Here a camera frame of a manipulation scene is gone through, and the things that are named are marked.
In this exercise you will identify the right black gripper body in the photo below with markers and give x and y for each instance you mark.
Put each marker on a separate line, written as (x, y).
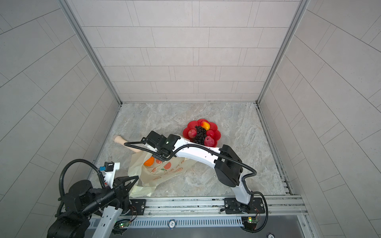
(159, 153)

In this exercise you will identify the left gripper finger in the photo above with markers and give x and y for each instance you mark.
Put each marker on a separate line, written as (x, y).
(123, 195)
(126, 181)

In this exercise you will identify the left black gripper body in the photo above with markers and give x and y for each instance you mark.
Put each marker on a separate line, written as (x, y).
(103, 197)

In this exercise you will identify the orange tangerine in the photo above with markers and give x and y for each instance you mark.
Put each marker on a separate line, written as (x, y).
(149, 162)

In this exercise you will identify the cream plastic fruit bag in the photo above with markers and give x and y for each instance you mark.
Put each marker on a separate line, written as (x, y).
(151, 177)

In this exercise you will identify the pink strawberry fruit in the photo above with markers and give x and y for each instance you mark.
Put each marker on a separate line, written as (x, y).
(192, 133)

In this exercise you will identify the black grape bunch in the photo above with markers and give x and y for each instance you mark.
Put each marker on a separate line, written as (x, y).
(201, 135)

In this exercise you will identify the pink dragon fruit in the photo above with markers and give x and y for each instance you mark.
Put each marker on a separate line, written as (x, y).
(209, 142)

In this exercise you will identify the yellow red mango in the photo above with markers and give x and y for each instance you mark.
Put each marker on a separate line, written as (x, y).
(205, 125)

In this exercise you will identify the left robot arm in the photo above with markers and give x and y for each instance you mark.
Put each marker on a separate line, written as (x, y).
(73, 225)

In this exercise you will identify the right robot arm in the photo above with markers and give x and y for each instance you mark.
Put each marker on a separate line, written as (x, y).
(229, 168)

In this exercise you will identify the left circuit board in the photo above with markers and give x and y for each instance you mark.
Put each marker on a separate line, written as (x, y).
(122, 224)

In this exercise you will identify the circuit board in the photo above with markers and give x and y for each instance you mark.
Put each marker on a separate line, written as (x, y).
(122, 224)
(249, 223)

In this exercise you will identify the beige rolling pin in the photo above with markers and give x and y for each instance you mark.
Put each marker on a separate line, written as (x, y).
(119, 140)

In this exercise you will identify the red flower-shaped plate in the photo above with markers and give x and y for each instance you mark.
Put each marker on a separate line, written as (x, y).
(193, 124)

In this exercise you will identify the right circuit board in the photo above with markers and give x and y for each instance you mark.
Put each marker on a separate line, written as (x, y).
(249, 223)

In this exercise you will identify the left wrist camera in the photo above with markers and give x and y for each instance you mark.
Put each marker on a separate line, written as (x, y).
(108, 167)

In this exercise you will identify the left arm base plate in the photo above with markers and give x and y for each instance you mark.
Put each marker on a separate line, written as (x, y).
(137, 207)

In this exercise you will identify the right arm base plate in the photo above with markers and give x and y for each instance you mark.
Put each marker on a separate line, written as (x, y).
(255, 206)

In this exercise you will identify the aluminium mounting rail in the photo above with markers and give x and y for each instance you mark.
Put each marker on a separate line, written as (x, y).
(213, 206)

